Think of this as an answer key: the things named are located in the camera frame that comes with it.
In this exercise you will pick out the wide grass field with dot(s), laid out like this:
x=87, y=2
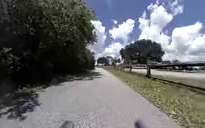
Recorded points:
x=163, y=96

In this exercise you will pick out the grey paved path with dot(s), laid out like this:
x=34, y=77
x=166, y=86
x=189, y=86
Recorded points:
x=96, y=100

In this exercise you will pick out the robot's own part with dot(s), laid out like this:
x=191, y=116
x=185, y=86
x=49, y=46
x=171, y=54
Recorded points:
x=140, y=124
x=67, y=124

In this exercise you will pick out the pale grey road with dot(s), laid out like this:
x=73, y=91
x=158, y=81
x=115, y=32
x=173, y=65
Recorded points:
x=190, y=78

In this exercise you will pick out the long low shelter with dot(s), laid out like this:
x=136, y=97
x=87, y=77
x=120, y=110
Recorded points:
x=186, y=64

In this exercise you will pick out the dense row of trees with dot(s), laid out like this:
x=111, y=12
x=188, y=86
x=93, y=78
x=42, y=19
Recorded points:
x=33, y=36

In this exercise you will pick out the wooden post fence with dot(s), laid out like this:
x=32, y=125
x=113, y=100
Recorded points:
x=148, y=70

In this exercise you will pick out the round dark tree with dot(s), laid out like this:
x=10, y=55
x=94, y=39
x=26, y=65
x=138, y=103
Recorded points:
x=141, y=50

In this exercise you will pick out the small dark tree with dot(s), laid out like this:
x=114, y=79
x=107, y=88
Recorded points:
x=105, y=60

